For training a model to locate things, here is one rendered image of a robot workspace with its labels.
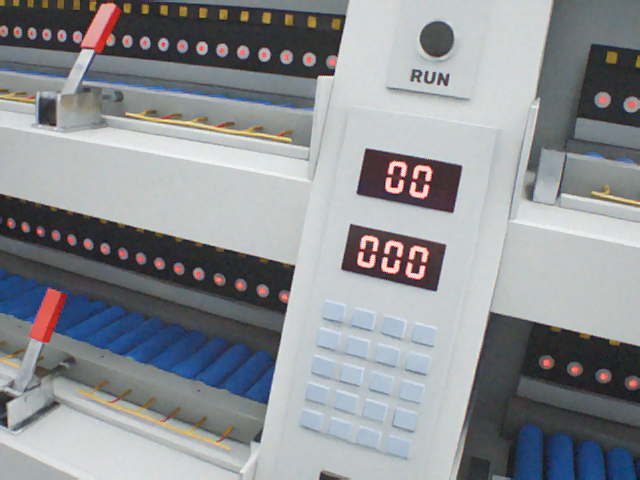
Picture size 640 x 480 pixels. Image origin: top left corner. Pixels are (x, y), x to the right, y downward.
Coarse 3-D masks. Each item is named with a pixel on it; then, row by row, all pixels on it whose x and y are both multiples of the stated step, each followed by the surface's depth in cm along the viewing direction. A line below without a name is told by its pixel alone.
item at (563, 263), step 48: (624, 48) 39; (624, 96) 39; (528, 144) 24; (576, 144) 39; (624, 144) 40; (528, 192) 32; (576, 192) 31; (624, 192) 30; (528, 240) 25; (576, 240) 24; (624, 240) 24; (528, 288) 26; (576, 288) 25; (624, 288) 24; (624, 336) 25
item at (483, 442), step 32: (544, 352) 41; (576, 352) 40; (608, 352) 39; (544, 384) 41; (576, 384) 41; (608, 384) 40; (512, 416) 40; (544, 416) 40; (576, 416) 40; (608, 416) 40; (480, 448) 39; (512, 448) 39; (544, 448) 40; (576, 448) 39; (608, 448) 38
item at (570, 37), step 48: (192, 0) 53; (240, 0) 52; (288, 0) 50; (336, 0) 49; (576, 0) 43; (624, 0) 42; (576, 48) 43; (576, 96) 43; (528, 336) 44; (480, 384) 45
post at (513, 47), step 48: (384, 0) 27; (528, 0) 25; (384, 48) 27; (480, 48) 26; (528, 48) 25; (336, 96) 28; (384, 96) 27; (432, 96) 26; (480, 96) 26; (528, 96) 25; (336, 144) 28; (480, 240) 26; (480, 288) 26; (288, 336) 28; (480, 336) 26; (288, 384) 28
